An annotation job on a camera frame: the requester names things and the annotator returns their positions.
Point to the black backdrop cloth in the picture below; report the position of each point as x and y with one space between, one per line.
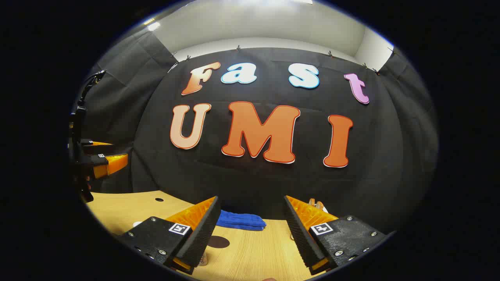
273 179

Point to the toast slice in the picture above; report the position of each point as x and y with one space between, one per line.
315 203

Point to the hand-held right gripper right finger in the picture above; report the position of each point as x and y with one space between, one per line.
302 238

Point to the ceiling light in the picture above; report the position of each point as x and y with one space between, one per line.
153 26

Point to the dark round coaster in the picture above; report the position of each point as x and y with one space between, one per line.
218 242

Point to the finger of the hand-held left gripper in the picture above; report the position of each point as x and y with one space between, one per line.
111 163
97 149

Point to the blue folded towel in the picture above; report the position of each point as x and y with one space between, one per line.
240 220

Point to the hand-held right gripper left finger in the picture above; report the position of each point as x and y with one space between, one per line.
203 238

